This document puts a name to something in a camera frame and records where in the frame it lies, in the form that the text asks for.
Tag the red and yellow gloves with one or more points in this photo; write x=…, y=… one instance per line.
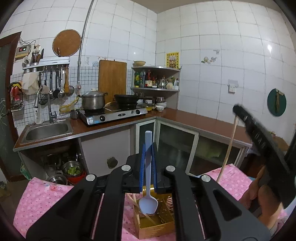
x=16, y=92

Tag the beige electric switch box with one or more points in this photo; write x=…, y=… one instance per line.
x=23, y=51

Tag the small steel cup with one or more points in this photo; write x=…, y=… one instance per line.
x=74, y=114

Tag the light blue silicone spoon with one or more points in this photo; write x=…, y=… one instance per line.
x=148, y=205

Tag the black hanging ladle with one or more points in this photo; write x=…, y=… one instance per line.
x=56, y=92

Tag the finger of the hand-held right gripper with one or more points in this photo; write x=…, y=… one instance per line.
x=261, y=141

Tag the white hanging cloth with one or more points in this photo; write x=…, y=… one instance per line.
x=30, y=83

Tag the small steel kettle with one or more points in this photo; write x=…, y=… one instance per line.
x=163, y=83

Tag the grey wall pipe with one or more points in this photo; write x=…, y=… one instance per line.
x=82, y=41

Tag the steel bowl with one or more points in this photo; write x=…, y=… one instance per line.
x=56, y=179

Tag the yellow slotted utensil basket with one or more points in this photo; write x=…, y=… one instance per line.
x=161, y=223

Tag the steel hanging ladle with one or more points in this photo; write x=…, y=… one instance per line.
x=61, y=93

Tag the steel kitchen sink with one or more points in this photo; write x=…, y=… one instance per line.
x=46, y=132

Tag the round green board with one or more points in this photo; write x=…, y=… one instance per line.
x=271, y=102

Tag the steel faucet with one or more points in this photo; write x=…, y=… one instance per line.
x=49, y=109

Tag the beige ceramic bowl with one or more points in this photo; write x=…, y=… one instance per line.
x=139, y=63

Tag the grey corner shelf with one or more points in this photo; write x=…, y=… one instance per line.
x=157, y=68

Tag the round woven tray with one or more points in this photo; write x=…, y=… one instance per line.
x=67, y=42

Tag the white bottle by sink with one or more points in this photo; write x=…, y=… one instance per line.
x=39, y=117

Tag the steel cutlery holder with tools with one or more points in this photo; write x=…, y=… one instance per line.
x=35, y=59

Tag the stack of white bowls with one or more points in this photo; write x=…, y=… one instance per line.
x=161, y=106

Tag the black wok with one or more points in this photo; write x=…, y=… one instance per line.
x=126, y=98

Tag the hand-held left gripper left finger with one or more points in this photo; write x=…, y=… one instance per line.
x=143, y=166

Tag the row of condiment bottles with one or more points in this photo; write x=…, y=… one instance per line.
x=148, y=81

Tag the steel gas stove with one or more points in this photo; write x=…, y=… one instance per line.
x=111, y=117

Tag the steel basin with greens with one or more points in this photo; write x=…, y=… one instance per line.
x=71, y=169

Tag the yellow wall poster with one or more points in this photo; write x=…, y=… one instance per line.
x=172, y=60

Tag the wooden cutting board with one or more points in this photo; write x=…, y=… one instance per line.
x=112, y=78

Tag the steel cooking pot with lid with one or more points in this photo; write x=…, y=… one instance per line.
x=92, y=100

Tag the pink floral tablecloth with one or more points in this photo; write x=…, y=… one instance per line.
x=41, y=199

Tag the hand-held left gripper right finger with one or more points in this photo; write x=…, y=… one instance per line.
x=154, y=172

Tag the wall sticker decoration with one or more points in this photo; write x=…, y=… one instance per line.
x=209, y=60

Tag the wooden hanging spatula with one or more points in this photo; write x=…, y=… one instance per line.
x=66, y=85

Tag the steel wall utensil rack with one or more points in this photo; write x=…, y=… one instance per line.
x=46, y=63

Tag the person's right forearm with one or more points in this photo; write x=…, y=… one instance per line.
x=270, y=208

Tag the brown kitchen counter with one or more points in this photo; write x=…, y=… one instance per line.
x=192, y=118

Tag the red plastic basin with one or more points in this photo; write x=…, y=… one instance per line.
x=78, y=179

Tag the wooden chopstick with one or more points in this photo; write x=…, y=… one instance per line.
x=227, y=153
x=134, y=198
x=149, y=219

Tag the glass cabinet door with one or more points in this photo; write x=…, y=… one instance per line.
x=175, y=146

